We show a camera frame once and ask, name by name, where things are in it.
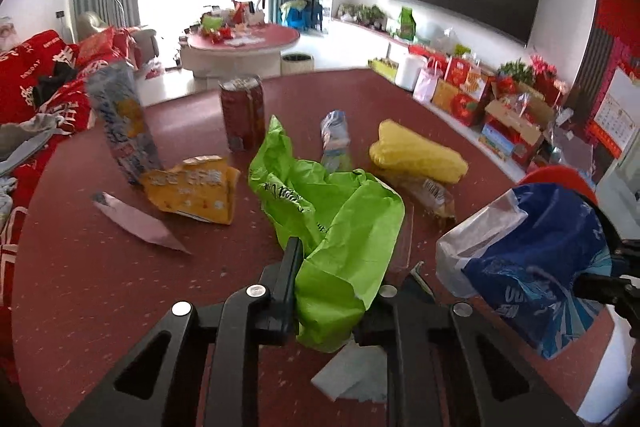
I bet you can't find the pink thin wrapper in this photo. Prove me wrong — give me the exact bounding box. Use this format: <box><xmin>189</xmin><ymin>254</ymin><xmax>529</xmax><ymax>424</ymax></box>
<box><xmin>92</xmin><ymin>192</ymin><xmax>190</xmax><ymax>255</ymax></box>

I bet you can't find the round red side table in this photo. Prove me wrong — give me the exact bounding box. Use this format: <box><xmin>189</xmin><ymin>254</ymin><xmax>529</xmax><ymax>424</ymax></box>
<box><xmin>180</xmin><ymin>24</ymin><xmax>300</xmax><ymax>79</ymax></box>

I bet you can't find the a2 milk powder sachet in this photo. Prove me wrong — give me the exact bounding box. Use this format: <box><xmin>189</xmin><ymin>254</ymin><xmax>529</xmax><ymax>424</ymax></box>
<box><xmin>320</xmin><ymin>110</ymin><xmax>352</xmax><ymax>172</ymax></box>

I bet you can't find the small white waste bin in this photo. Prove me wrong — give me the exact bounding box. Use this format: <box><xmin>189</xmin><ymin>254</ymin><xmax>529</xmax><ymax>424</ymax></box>
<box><xmin>281</xmin><ymin>53</ymin><xmax>314</xmax><ymax>76</ymax></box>

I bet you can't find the wall calendar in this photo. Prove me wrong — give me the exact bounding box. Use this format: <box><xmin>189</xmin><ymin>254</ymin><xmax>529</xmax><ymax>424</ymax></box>
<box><xmin>587</xmin><ymin>63</ymin><xmax>639</xmax><ymax>159</ymax></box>

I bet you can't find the red drink can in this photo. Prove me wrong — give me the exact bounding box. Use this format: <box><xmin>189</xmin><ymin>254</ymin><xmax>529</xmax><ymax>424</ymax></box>
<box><xmin>219</xmin><ymin>75</ymin><xmax>266</xmax><ymax>152</ymax></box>

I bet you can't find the red covered sofa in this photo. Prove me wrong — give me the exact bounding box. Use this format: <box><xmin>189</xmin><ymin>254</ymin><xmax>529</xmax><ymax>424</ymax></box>
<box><xmin>1</xmin><ymin>27</ymin><xmax>142</xmax><ymax>308</ymax></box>

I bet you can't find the clear bread wrapper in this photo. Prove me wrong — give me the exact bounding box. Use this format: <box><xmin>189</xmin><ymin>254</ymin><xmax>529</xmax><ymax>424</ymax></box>
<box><xmin>383</xmin><ymin>171</ymin><xmax>456</xmax><ymax>220</ymax></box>

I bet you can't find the blue white plastic bag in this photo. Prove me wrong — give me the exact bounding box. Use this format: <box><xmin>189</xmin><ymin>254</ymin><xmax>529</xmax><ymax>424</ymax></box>
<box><xmin>436</xmin><ymin>183</ymin><xmax>613</xmax><ymax>360</ymax></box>

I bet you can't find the apple print gift box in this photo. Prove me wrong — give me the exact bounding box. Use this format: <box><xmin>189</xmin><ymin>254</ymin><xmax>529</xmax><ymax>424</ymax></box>
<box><xmin>432</xmin><ymin>80</ymin><xmax>488</xmax><ymax>127</ymax></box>

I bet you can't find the green plastic bag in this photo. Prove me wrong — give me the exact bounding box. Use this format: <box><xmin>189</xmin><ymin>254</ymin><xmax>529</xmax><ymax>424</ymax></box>
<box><xmin>248</xmin><ymin>117</ymin><xmax>405</xmax><ymax>352</ymax></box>

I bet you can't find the orange snack wrapper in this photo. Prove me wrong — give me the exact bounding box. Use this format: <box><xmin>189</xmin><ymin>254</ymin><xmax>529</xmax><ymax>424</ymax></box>
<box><xmin>140</xmin><ymin>156</ymin><xmax>241</xmax><ymax>225</ymax></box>

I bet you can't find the pink gift bag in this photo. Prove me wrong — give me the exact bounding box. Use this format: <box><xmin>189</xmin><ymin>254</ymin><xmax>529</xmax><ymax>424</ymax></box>
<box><xmin>412</xmin><ymin>58</ymin><xmax>444</xmax><ymax>105</ymax></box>

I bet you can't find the grey blue tissue paper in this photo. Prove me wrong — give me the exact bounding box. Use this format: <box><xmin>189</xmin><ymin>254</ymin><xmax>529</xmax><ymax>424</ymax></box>
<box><xmin>311</xmin><ymin>339</ymin><xmax>387</xmax><ymax>404</ymax></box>

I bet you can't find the open cardboard box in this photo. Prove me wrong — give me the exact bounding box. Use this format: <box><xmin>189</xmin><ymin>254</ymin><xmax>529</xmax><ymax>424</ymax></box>
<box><xmin>485</xmin><ymin>96</ymin><xmax>555</xmax><ymax>146</ymax></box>

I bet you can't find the tall blue drink can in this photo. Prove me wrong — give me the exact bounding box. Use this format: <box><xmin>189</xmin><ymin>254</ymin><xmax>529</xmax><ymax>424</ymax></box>
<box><xmin>85</xmin><ymin>61</ymin><xmax>162</xmax><ymax>184</ymax></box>

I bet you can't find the red plastic stool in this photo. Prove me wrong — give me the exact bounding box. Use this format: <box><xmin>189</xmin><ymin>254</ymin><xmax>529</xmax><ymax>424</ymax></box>
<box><xmin>518</xmin><ymin>165</ymin><xmax>598</xmax><ymax>206</ymax></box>

